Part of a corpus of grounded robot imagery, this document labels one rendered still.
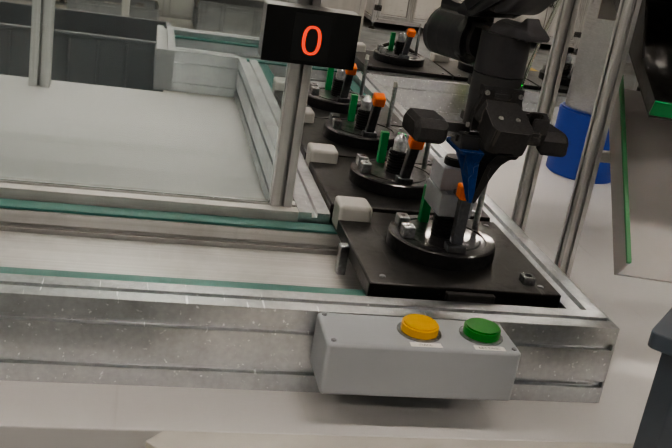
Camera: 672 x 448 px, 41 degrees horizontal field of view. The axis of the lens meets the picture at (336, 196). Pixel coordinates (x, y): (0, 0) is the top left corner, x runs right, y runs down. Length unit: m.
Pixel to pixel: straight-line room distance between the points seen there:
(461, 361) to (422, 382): 0.05
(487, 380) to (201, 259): 0.41
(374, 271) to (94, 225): 0.38
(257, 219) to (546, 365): 0.43
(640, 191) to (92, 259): 0.71
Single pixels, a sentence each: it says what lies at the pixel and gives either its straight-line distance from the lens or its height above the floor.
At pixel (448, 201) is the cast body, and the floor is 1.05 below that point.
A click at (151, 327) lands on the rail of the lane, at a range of 0.97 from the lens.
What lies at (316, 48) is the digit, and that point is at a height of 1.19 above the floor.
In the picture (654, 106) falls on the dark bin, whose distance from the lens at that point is 1.15.
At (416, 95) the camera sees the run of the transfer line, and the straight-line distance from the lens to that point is 2.36.
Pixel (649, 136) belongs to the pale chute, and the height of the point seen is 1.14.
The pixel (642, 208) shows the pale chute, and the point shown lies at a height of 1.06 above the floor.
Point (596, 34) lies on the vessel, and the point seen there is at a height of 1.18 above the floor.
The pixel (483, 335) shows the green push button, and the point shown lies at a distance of 0.98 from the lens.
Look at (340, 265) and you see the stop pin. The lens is 1.15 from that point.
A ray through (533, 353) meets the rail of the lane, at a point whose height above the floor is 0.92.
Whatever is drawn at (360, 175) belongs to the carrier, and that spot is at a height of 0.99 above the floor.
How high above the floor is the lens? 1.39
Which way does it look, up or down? 19 degrees down
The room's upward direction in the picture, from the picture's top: 9 degrees clockwise
